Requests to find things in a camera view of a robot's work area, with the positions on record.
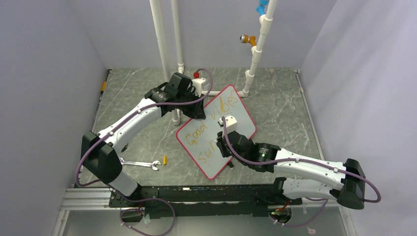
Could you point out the silver open-end wrench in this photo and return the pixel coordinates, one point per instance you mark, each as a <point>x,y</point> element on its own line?
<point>153,165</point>

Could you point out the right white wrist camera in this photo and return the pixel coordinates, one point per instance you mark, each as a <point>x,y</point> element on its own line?
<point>229,122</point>

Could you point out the red-framed whiteboard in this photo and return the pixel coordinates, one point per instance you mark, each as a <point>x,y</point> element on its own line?
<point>198,136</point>

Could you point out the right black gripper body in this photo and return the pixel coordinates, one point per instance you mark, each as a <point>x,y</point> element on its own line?
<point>225,152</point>

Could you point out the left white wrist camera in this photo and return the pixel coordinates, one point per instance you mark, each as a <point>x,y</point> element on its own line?
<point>201,84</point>

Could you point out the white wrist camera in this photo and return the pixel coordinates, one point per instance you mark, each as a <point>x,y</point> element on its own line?
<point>229,122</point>
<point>201,84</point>

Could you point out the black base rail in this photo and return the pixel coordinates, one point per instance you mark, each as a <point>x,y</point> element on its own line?
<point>207,200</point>

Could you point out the orange wall clip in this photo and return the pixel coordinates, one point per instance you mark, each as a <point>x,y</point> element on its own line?
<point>103,86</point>

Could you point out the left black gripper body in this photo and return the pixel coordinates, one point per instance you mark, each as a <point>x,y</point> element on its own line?
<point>190,109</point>

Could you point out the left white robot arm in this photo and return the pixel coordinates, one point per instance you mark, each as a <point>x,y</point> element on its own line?
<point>100,152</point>

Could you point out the blue pipe fitting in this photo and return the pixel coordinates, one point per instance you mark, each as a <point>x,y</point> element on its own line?
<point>261,6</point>

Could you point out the orange nozzle fitting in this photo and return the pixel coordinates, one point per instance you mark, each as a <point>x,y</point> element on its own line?
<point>244,38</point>

